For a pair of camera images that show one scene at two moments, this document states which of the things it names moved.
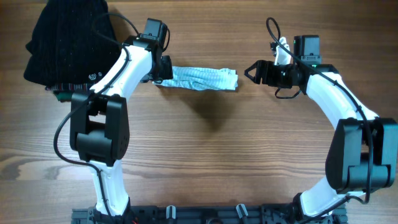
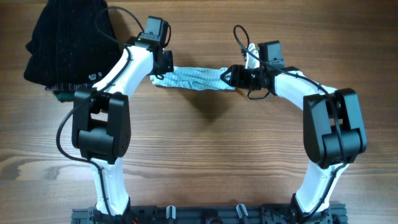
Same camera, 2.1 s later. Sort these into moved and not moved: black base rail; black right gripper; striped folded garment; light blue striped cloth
Moved: black right gripper
Not moved: striped folded garment; black base rail; light blue striped cloth
